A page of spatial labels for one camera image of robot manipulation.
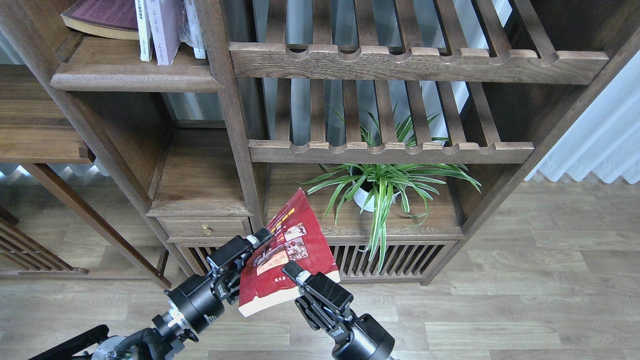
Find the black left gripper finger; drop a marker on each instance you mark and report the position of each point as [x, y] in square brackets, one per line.
[231, 257]

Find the yellow-green paperback book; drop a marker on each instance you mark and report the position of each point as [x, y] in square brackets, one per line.
[144, 31]

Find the white and purple book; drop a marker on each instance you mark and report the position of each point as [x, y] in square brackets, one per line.
[165, 16]

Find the brass drawer knob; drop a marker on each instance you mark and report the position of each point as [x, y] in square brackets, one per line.
[206, 229]

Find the red paperback book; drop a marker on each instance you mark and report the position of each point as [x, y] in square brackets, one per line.
[297, 236]

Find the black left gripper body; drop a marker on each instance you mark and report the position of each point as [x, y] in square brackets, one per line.
[198, 301]

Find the white book in plastic wrap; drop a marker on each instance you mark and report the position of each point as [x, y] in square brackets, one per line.
[192, 31]

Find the dark wooden bookshelf unit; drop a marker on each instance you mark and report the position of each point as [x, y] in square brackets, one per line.
[219, 141]

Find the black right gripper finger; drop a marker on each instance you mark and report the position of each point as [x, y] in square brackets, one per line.
[307, 312]
[320, 287]

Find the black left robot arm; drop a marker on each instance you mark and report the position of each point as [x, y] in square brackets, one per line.
[145, 344]

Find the maroon book with cream pages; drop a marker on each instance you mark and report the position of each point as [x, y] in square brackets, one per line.
[112, 19]

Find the white pleated curtain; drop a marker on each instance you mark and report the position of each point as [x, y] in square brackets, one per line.
[605, 140]

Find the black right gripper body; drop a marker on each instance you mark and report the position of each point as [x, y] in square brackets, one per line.
[355, 338]

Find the green spider plant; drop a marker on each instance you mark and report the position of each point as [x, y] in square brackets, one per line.
[385, 180]

